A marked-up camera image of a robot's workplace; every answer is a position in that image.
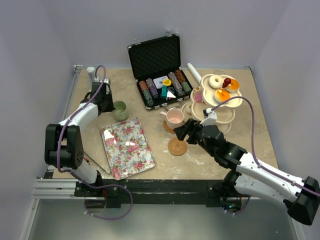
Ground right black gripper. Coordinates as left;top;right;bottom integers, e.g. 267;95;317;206
173;118;217;157

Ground metal tongs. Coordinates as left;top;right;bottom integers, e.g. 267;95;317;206
84;151;111;175

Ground white glazed donut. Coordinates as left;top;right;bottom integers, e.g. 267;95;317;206
185;104;192;116
208;74;224;89

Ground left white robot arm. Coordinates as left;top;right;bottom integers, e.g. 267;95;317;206
44;78;115;196

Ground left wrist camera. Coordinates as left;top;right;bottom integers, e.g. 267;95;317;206
99;78;111;95

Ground orange glazed donut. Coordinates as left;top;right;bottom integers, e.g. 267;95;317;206
225;78;240;93

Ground white clamp device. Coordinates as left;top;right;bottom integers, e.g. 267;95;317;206
86;67;96;89

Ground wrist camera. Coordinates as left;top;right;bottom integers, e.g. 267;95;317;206
200;108;217;127
99;78;111;95

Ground pink ceramic cup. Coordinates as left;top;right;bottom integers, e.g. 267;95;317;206
159;108;185;130

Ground cream three-tier cake stand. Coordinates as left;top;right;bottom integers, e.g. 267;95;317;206
181;74;243;134

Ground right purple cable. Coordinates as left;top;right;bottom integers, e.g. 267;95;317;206
209;96;320;216

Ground black base frame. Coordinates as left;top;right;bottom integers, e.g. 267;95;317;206
74;179;246;212

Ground pink wafer sweet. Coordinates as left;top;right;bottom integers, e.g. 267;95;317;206
194;93;203;103

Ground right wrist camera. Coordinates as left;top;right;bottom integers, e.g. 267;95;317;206
200;108;217;127

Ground woven rattan coaster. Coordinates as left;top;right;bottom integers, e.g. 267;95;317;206
162;120;175;134
167;137;188;156

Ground floral serving tray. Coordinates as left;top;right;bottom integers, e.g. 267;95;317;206
100;118;156;181

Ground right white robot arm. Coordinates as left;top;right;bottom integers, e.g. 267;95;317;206
174;118;320;226

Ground black poker chip case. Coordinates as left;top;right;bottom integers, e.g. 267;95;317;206
127;33;193;111

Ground green ceramic cup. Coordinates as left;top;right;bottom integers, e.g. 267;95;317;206
111;100;129;122

